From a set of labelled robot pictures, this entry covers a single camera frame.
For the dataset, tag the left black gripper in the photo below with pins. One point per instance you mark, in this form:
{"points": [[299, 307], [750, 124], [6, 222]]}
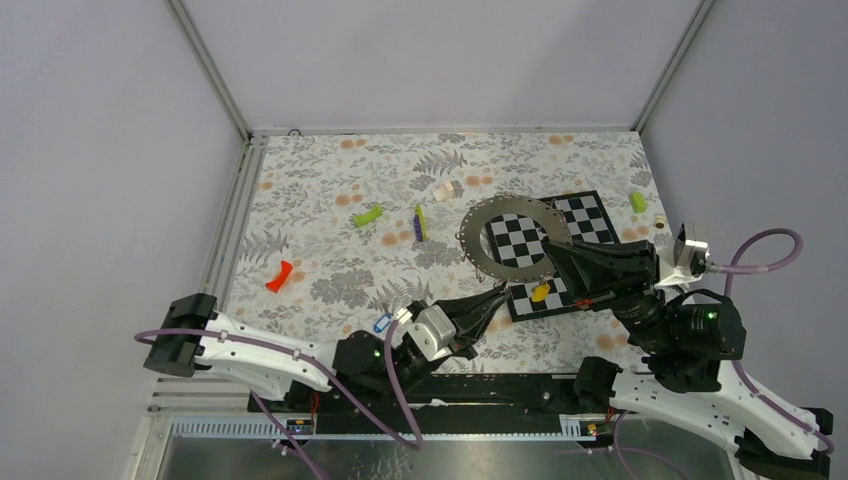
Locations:
{"points": [[474, 330]]}

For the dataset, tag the small green block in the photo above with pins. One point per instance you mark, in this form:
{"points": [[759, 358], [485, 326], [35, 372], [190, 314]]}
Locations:
{"points": [[637, 202]]}

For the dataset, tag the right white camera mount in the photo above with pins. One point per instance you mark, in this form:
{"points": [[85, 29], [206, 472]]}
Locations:
{"points": [[686, 260]]}

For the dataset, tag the yellow headed key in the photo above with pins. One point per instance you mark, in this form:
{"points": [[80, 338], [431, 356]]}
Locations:
{"points": [[540, 292]]}

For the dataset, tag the black white chessboard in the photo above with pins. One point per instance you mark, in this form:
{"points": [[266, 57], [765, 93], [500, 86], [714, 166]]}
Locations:
{"points": [[516, 241]]}

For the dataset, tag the blue key tag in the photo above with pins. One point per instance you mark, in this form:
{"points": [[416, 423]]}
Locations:
{"points": [[382, 323]]}

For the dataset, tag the green curved block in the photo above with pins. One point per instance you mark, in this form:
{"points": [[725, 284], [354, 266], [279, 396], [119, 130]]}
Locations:
{"points": [[368, 217]]}

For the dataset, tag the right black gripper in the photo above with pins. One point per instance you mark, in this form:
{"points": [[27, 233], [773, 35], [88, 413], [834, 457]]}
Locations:
{"points": [[594, 270]]}

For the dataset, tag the red curved block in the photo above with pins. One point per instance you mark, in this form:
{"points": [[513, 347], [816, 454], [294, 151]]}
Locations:
{"points": [[276, 284]]}

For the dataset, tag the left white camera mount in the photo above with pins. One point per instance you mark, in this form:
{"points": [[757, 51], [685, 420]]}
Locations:
{"points": [[429, 328]]}

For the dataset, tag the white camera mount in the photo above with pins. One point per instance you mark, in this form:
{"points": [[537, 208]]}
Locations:
{"points": [[429, 328], [686, 260]]}

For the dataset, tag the purple yellow toy brick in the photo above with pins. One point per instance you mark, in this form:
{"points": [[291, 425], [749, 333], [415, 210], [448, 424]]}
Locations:
{"points": [[419, 225]]}

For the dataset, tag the white slotted cable duct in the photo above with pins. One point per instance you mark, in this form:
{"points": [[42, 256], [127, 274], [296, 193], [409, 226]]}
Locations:
{"points": [[258, 427]]}

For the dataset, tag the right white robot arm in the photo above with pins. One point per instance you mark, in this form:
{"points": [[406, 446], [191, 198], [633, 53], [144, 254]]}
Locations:
{"points": [[692, 346]]}

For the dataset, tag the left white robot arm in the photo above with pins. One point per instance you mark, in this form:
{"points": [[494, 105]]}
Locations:
{"points": [[195, 337]]}

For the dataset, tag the small beige wooden block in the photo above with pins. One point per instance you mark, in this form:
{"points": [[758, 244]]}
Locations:
{"points": [[444, 192]]}

